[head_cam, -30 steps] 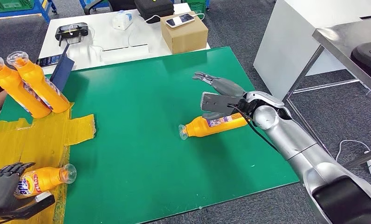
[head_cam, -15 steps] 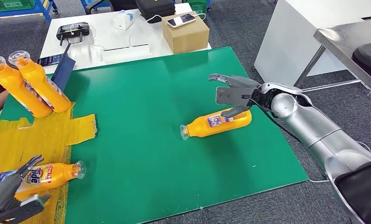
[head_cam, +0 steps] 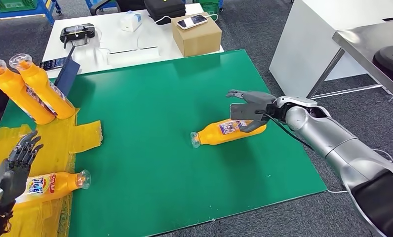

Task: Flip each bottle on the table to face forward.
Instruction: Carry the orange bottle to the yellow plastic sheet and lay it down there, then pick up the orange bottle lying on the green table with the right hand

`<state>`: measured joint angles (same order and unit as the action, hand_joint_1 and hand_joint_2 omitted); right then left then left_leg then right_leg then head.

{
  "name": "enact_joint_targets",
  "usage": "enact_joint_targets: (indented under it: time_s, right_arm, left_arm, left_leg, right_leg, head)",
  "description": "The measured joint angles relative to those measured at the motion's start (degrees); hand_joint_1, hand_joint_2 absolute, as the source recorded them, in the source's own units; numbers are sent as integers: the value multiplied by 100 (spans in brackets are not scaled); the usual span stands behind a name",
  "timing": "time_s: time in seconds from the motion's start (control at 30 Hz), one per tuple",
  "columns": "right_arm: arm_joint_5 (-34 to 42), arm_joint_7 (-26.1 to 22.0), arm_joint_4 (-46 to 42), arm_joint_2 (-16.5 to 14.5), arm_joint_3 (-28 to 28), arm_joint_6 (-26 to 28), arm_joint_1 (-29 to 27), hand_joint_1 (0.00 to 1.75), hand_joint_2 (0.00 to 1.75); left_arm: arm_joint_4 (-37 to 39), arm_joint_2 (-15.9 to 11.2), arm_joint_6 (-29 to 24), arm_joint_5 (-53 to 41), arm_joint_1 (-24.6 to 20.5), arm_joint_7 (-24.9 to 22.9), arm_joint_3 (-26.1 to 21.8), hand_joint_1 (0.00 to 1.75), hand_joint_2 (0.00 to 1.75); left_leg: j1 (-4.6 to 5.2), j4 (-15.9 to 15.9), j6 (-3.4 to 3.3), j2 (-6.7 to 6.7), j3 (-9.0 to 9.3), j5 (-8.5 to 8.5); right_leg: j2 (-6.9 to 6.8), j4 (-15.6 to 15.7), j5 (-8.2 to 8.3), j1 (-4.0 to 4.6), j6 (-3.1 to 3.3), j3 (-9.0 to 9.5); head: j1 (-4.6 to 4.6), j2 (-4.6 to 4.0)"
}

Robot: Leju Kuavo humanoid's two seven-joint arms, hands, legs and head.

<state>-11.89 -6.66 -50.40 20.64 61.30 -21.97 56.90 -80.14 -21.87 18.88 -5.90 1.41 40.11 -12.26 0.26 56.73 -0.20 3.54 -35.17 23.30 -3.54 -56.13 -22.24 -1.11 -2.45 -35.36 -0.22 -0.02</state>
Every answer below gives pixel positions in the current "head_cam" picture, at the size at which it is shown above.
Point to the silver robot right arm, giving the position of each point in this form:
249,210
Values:
340,147

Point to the navy blue folded cover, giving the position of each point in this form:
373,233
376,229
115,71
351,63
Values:
69,77

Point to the black remote controller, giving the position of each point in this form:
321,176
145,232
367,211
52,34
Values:
77,32

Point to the white cabinet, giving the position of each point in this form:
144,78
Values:
301,52

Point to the black chair seat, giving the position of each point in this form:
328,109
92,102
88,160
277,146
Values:
392,63

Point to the black office chair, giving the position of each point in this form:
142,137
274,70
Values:
127,4

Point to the cardboard box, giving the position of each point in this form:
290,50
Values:
199,42

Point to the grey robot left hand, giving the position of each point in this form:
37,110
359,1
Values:
10,176

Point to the black zipper case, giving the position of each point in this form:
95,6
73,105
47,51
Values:
164,9

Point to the blue cart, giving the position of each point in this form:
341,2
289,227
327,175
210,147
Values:
20,12

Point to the green plastic crate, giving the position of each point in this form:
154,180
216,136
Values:
13,4
208,6

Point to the small white box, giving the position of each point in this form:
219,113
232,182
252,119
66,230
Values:
130,22

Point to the orange detergent bottle clear cap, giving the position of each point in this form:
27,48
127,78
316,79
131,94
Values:
15,95
213,137
59,186
42,86

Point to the white table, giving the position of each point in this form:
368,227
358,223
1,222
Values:
118,36

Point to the black smartphone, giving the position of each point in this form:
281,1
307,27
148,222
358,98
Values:
52,63

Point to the yellow tape patch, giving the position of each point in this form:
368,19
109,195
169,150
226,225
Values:
52,147

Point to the blue cart frame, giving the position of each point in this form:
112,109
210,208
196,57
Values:
95,2

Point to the stainless steel table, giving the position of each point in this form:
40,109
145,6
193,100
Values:
366,42

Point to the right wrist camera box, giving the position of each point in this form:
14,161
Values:
245,113

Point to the green table mat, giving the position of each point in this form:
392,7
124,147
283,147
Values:
150,98

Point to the white smartphone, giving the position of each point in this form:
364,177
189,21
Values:
192,22

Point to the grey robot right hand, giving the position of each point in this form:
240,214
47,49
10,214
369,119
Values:
255,97

